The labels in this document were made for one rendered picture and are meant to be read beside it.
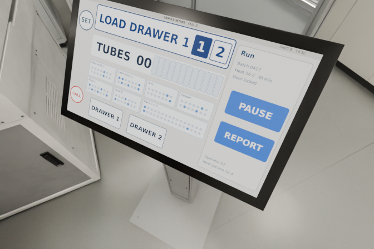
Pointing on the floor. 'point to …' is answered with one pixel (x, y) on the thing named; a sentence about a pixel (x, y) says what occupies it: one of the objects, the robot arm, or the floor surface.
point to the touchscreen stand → (177, 209)
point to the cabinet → (44, 136)
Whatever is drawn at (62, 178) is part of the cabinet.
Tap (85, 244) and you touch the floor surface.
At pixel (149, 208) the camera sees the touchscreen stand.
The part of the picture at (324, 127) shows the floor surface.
